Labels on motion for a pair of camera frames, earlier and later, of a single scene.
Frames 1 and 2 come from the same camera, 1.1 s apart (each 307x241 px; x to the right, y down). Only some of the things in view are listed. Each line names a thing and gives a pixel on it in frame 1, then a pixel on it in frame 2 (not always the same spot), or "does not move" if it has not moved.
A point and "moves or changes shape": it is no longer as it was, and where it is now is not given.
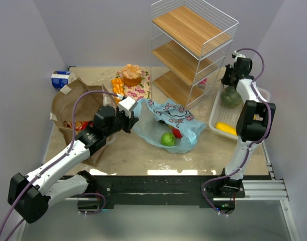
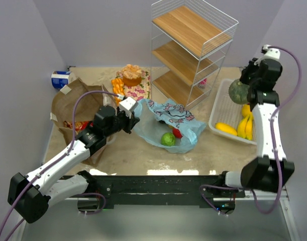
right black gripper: (228, 78) to (245, 76)
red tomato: (177, 133) does not move
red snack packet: (79, 126) does not move
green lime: (168, 139) does not move
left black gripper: (129, 123) does not move
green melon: (230, 98) moves or changes shape
